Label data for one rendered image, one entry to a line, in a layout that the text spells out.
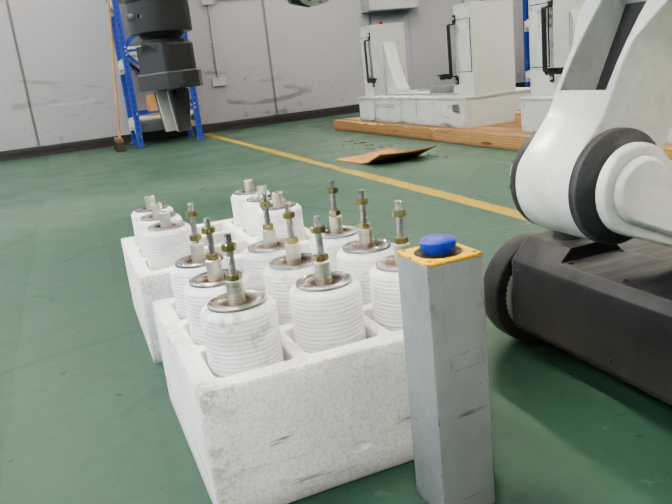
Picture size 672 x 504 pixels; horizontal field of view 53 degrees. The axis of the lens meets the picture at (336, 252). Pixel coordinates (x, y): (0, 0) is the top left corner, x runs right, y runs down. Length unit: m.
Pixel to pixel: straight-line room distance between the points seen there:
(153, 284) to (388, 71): 4.27
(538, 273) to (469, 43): 3.17
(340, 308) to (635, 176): 0.38
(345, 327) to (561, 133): 0.37
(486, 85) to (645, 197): 3.42
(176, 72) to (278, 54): 6.49
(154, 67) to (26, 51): 6.13
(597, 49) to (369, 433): 0.59
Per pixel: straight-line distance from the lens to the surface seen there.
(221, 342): 0.83
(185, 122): 1.03
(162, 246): 1.35
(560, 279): 1.09
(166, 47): 1.00
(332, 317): 0.85
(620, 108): 0.90
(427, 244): 0.73
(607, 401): 1.10
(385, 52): 5.44
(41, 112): 7.13
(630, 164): 0.85
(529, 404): 1.09
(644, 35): 0.91
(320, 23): 7.64
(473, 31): 4.21
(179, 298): 1.07
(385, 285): 0.90
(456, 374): 0.77
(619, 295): 1.00
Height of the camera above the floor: 0.52
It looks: 15 degrees down
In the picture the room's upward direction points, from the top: 6 degrees counter-clockwise
